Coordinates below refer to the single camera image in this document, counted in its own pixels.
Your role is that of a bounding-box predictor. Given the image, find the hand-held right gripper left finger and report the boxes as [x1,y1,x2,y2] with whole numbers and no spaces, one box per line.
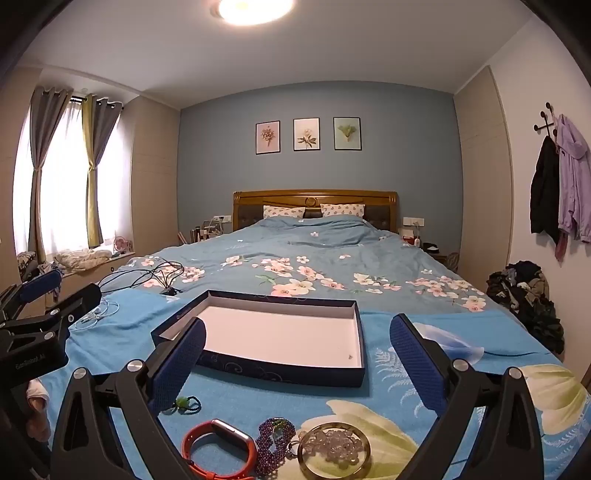
[50,318,207,480]

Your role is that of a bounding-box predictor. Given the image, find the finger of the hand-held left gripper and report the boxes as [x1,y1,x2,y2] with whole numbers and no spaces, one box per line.
[4,284,102,342]
[0,269,63,324]

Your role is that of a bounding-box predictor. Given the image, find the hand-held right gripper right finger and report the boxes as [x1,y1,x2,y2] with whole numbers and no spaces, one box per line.
[389,314,546,480]

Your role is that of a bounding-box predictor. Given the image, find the green bead black hair tie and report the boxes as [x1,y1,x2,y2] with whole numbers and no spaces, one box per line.
[172,393,202,415]

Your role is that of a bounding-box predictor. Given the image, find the orange smart band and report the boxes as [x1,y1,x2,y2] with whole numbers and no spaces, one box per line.
[181,419,257,480]

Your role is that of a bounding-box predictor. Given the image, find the dark blue patterned box tray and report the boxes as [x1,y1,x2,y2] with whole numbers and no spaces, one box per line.
[151,290,367,388]

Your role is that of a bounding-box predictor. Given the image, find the amber bangle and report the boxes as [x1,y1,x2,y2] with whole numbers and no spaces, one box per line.
[297,422,371,478]

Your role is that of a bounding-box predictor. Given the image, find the purple bead bracelet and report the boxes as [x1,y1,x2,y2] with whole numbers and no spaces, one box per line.
[256,418,297,476]

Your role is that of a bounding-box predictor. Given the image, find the clear crystal bead bracelet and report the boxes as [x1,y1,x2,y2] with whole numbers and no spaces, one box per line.
[307,428,365,464]

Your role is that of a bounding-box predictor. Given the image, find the person's left hand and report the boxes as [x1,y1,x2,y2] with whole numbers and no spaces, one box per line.
[26,379,52,440]

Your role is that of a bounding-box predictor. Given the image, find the pile of mixed clothes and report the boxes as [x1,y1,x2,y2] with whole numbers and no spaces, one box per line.
[16,251,61,296]

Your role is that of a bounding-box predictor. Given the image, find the crumpled beige bedding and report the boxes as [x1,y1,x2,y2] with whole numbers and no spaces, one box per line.
[54,248,114,273]

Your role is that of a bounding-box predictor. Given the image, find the blue tulip blanket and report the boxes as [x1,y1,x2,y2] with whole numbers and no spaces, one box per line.
[44,288,589,480]

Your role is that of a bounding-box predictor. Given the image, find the white sheer curtain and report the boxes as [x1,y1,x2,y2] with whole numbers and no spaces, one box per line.
[14,99,134,259]

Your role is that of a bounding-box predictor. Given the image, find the wooden nightstand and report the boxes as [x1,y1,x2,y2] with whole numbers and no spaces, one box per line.
[431,249,460,273]

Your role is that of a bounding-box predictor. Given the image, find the pile of dark clothes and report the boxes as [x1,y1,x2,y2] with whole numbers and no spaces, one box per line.
[486,261,565,355]

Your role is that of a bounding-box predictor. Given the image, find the group of cosmetic bottles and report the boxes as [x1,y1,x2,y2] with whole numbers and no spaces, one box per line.
[178,222,232,243]

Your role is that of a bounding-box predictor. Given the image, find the blue floral duvet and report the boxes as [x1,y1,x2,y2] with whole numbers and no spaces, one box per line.
[99,216,488,315]

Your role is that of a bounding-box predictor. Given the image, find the yellow and grey curtain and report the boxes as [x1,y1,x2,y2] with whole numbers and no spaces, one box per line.
[82,95,124,248]

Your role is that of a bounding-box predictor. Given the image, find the beige built-in wardrobe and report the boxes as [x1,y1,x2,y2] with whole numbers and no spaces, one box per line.
[452,65,514,278]
[124,97,181,257]

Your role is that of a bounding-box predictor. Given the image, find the dotted white pillow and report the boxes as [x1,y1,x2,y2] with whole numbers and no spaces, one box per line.
[263,205,306,220]
[320,203,366,217]

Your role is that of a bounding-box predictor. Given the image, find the maroon scarf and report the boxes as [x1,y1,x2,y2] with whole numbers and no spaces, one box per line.
[554,228,571,263]

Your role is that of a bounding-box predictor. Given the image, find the wooden headboard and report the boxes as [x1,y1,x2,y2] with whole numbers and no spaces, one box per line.
[233,191,399,232]

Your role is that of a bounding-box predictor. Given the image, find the green framed plant picture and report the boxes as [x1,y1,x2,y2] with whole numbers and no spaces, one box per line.
[333,117,362,151]

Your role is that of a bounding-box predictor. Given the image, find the purple jacket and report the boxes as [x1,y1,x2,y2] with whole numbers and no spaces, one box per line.
[556,114,591,243]

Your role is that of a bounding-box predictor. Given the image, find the pink framed flower picture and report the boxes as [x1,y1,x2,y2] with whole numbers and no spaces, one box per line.
[255,121,281,155]

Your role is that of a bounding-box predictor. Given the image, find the cream framed flower picture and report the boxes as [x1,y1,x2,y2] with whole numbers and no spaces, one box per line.
[293,117,321,152]

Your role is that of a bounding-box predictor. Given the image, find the round ceiling lamp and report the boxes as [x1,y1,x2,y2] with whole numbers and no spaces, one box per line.
[210,0,296,26]

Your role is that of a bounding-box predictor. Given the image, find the white cable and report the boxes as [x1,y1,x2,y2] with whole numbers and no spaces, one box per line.
[69,298,120,330]

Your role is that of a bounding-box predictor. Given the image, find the black cables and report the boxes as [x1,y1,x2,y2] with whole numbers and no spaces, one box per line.
[98,261,185,296]

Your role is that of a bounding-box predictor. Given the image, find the black wall coat rack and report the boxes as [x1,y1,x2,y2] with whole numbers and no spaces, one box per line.
[533,102,561,139]

